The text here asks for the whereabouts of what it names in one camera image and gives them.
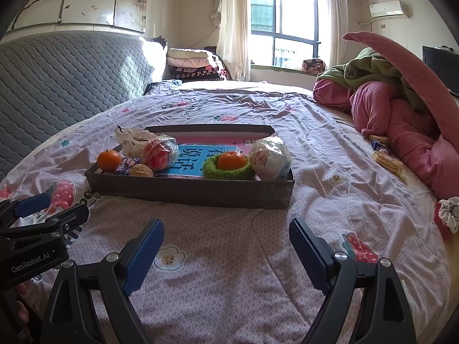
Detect cream curtain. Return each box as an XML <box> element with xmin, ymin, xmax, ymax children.
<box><xmin>328</xmin><ymin>0</ymin><xmax>349</xmax><ymax>67</ymax></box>
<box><xmin>217</xmin><ymin>0</ymin><xmax>250</xmax><ymax>82</ymax></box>

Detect pink floral bed quilt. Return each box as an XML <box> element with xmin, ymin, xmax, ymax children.
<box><xmin>1</xmin><ymin>86</ymin><xmax>451</xmax><ymax>343</ymax></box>

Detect orange tangerine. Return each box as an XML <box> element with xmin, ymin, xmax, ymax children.
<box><xmin>96</xmin><ymin>149</ymin><xmax>122</xmax><ymax>172</ymax></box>
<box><xmin>216</xmin><ymin>151</ymin><xmax>247</xmax><ymax>171</ymax></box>

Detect dark cookie snack packet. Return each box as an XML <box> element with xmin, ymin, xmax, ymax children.
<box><xmin>114</xmin><ymin>157</ymin><xmax>140</xmax><ymax>175</ymax></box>

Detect red egg toy packet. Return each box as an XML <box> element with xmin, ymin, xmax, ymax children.
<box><xmin>141</xmin><ymin>134</ymin><xmax>180</xmax><ymax>171</ymax></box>

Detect cream floral cloth pouch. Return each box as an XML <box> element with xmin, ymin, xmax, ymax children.
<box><xmin>114</xmin><ymin>126</ymin><xmax>156</xmax><ymax>159</ymax></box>

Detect white air conditioner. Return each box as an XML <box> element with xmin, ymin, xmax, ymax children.
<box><xmin>369</xmin><ymin>0</ymin><xmax>409</xmax><ymax>19</ymax></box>

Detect small biscuit packet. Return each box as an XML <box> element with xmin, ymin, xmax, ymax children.
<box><xmin>368</xmin><ymin>134</ymin><xmax>389</xmax><ymax>144</ymax></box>

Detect yellow biscuit packet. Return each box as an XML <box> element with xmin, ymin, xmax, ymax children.
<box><xmin>371</xmin><ymin>149</ymin><xmax>403</xmax><ymax>177</ymax></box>

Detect pink crumpled blanket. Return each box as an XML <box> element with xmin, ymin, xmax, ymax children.
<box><xmin>312</xmin><ymin>78</ymin><xmax>459</xmax><ymax>201</ymax></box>

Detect green garment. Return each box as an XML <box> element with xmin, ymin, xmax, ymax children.
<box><xmin>313</xmin><ymin>47</ymin><xmax>428</xmax><ymax>114</ymax></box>

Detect tan walnut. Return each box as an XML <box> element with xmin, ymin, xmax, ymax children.
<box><xmin>128</xmin><ymin>164</ymin><xmax>154</xmax><ymax>178</ymax></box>

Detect green knitted ring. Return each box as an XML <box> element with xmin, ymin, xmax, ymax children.
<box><xmin>201</xmin><ymin>153</ymin><xmax>256</xmax><ymax>181</ymax></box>

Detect floral scrunchie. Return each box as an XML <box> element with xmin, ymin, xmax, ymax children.
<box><xmin>434</xmin><ymin>196</ymin><xmax>459</xmax><ymax>240</ymax></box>

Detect pink and blue book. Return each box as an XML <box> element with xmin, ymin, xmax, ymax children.
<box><xmin>155</xmin><ymin>134</ymin><xmax>261</xmax><ymax>178</ymax></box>

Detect dark cardboard box tray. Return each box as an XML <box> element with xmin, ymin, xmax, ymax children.
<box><xmin>85</xmin><ymin>124</ymin><xmax>295</xmax><ymax>209</ymax></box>

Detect grey quilted headboard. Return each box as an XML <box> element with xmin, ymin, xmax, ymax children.
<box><xmin>1</xmin><ymin>30</ymin><xmax>168</xmax><ymax>176</ymax></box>

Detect person's left hand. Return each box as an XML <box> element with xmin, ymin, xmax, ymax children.
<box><xmin>14</xmin><ymin>283</ymin><xmax>29</xmax><ymax>341</ymax></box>

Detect cream curtain right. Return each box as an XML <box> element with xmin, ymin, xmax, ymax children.
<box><xmin>328</xmin><ymin>0</ymin><xmax>349</xmax><ymax>67</ymax></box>

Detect folded cloth on windowsill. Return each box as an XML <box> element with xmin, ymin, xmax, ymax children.
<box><xmin>302</xmin><ymin>58</ymin><xmax>326</xmax><ymax>75</ymax></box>

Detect white egg toy packet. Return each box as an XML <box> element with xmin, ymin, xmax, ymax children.
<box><xmin>249</xmin><ymin>134</ymin><xmax>292</xmax><ymax>181</ymax></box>

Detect window with dark frame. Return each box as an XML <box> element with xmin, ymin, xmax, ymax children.
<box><xmin>250</xmin><ymin>0</ymin><xmax>320</xmax><ymax>70</ymax></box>

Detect stack of folded blankets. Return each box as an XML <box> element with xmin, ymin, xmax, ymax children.
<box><xmin>166</xmin><ymin>48</ymin><xmax>227</xmax><ymax>82</ymax></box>

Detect black television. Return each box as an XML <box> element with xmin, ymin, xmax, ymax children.
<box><xmin>423</xmin><ymin>46</ymin><xmax>459</xmax><ymax>98</ymax></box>

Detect cream curtain left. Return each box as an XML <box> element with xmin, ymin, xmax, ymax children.
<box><xmin>217</xmin><ymin>0</ymin><xmax>250</xmax><ymax>82</ymax></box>

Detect blue snack packet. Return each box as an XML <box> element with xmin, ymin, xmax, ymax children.
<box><xmin>371</xmin><ymin>140</ymin><xmax>390</xmax><ymax>154</ymax></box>

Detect painted wall panel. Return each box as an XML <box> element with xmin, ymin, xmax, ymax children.
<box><xmin>9</xmin><ymin>0</ymin><xmax>147</xmax><ymax>32</ymax></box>

